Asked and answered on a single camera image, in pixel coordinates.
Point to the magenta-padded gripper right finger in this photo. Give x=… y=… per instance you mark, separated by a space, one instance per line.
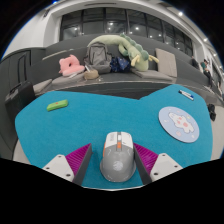
x=148 y=158

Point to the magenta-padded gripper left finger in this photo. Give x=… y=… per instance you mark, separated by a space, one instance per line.
x=77 y=159

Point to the grey and white computer mouse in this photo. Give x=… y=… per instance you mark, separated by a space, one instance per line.
x=117 y=160

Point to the round light blue mouse pad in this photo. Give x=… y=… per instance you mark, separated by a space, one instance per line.
x=179 y=125

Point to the small green eraser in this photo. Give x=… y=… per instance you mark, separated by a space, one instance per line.
x=57 y=105

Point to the white marker with blue cap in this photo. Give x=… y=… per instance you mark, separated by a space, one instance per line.
x=186 y=94

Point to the black bag on floor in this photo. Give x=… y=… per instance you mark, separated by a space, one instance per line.
x=211 y=112

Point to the grey flat seat cushion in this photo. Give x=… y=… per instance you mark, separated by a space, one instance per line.
x=151 y=74
x=65 y=80
x=42 y=86

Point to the black suitcase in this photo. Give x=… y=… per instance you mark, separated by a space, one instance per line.
x=19 y=100

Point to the tan woven hat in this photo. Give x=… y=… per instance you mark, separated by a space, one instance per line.
x=91 y=74

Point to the pink plush cushion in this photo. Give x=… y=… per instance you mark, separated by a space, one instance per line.
x=70 y=65

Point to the grey upright square cushion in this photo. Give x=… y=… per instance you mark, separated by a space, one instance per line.
x=166 y=62

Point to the dark blue patterned bag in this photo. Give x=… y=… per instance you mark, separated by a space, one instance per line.
x=120 y=64

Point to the grey backpack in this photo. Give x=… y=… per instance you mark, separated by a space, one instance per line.
x=97 y=57

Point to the person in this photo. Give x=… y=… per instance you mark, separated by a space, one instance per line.
x=206 y=70
x=195 y=62

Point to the green dragon plush toy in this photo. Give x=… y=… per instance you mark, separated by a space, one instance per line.
x=135 y=53

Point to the dark glass window wall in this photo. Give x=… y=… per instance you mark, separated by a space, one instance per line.
x=123 y=25

